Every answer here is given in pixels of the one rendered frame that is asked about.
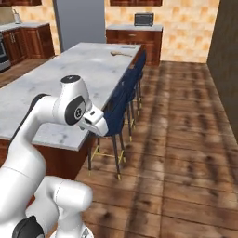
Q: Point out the dark wooden tall cupboard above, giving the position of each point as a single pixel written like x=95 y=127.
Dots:
x=224 y=62

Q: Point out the white kettle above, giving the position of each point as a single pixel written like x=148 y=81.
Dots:
x=17 y=18

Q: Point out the metallic utensil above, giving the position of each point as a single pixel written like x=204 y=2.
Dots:
x=128 y=47

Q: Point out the steel oven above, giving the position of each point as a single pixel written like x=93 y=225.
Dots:
x=3 y=52

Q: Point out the brown wooden base cupboard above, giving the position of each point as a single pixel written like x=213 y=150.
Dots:
x=136 y=38

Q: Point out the brown wooden cupboard run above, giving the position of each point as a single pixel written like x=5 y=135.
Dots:
x=31 y=42

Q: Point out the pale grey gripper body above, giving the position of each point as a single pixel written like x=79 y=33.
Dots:
x=98 y=126

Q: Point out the brown wooden wall cupboard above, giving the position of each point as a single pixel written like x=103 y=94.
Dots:
x=21 y=2
x=135 y=2

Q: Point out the blue bar stool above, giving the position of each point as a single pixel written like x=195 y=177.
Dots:
x=141 y=63
x=116 y=114
x=131 y=83

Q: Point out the wooden spoon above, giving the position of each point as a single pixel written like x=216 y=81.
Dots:
x=119 y=53

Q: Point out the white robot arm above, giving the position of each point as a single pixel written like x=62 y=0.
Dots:
x=24 y=161

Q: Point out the grey fridge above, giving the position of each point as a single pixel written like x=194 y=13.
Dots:
x=81 y=23

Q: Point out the brown wooden kitchen island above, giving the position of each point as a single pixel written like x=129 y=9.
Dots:
x=65 y=161

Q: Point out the black toaster oven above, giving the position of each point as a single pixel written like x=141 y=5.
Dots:
x=143 y=19

